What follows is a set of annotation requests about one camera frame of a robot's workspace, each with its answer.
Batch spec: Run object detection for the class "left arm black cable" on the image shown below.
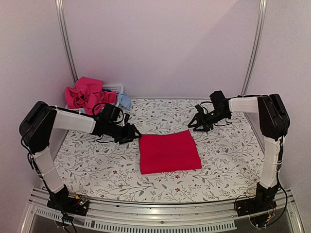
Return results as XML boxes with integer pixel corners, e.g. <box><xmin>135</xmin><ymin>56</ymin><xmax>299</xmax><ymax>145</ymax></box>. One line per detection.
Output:
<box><xmin>92</xmin><ymin>103</ymin><xmax>115</xmax><ymax>119</ymax></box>

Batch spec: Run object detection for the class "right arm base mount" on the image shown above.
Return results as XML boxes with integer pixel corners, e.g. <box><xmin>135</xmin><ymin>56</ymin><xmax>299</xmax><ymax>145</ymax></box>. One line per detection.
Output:
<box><xmin>234</xmin><ymin>183</ymin><xmax>279</xmax><ymax>216</ymax></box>

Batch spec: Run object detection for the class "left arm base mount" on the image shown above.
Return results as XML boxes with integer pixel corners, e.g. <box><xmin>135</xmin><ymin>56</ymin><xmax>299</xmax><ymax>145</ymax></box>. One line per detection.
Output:
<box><xmin>47</xmin><ymin>185</ymin><xmax>89</xmax><ymax>216</ymax></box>

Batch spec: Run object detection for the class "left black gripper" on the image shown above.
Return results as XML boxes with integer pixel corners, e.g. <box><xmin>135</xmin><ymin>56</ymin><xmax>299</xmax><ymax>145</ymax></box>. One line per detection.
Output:
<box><xmin>106</xmin><ymin>122</ymin><xmax>142</xmax><ymax>144</ymax></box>

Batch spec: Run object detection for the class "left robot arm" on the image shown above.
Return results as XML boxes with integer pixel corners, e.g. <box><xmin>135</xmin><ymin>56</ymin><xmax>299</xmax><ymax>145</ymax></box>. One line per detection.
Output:
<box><xmin>19</xmin><ymin>101</ymin><xmax>142</xmax><ymax>211</ymax></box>

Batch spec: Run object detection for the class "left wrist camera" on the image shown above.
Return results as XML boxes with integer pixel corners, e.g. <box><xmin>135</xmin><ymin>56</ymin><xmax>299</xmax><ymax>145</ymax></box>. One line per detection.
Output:
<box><xmin>121</xmin><ymin>113</ymin><xmax>130</xmax><ymax>126</ymax></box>

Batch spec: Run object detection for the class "front aluminium rail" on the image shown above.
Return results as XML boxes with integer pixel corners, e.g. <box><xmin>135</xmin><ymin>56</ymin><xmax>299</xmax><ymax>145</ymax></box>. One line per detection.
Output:
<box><xmin>21</xmin><ymin>188</ymin><xmax>306</xmax><ymax>233</ymax></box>

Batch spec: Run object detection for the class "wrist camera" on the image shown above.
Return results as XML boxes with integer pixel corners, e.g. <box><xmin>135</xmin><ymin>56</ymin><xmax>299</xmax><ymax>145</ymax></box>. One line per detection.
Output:
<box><xmin>195</xmin><ymin>104</ymin><xmax>205</xmax><ymax>114</ymax></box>
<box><xmin>121</xmin><ymin>113</ymin><xmax>130</xmax><ymax>126</ymax></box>

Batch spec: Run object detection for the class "right aluminium frame post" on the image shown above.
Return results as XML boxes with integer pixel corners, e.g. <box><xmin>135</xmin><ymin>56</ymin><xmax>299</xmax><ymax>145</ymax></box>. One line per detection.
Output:
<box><xmin>241</xmin><ymin>0</ymin><xmax>267</xmax><ymax>95</ymax></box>

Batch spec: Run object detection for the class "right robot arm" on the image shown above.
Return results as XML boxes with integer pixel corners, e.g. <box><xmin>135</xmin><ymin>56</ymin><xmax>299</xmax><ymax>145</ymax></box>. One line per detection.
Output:
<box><xmin>188</xmin><ymin>90</ymin><xmax>290</xmax><ymax>192</ymax></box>

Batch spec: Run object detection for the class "light blue cloth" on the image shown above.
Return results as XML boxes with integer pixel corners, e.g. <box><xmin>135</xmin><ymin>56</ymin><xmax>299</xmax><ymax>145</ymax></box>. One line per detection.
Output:
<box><xmin>80</xmin><ymin>92</ymin><xmax>132</xmax><ymax>115</ymax></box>

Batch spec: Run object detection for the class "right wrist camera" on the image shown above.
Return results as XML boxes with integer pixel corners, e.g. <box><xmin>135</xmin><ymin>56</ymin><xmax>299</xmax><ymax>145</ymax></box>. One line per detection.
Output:
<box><xmin>195</xmin><ymin>104</ymin><xmax>205</xmax><ymax>114</ymax></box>

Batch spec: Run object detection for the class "pink garment in basket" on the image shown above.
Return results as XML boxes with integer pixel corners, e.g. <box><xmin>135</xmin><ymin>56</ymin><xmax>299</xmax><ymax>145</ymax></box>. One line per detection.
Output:
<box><xmin>65</xmin><ymin>77</ymin><xmax>104</xmax><ymax>109</ymax></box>

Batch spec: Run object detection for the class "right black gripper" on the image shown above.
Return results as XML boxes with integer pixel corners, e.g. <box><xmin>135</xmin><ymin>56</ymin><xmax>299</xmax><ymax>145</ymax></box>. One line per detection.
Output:
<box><xmin>188</xmin><ymin>109</ymin><xmax>230</xmax><ymax>132</ymax></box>

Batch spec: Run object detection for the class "red t-shirt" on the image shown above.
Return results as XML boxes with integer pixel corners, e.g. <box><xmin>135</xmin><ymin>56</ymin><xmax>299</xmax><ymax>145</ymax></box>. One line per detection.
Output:
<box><xmin>139</xmin><ymin>130</ymin><xmax>202</xmax><ymax>175</ymax></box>

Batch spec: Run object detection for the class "white plastic laundry basket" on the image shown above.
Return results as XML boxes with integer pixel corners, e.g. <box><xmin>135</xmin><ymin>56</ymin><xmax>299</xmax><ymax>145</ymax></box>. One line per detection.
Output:
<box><xmin>65</xmin><ymin>84</ymin><xmax>124</xmax><ymax>113</ymax></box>

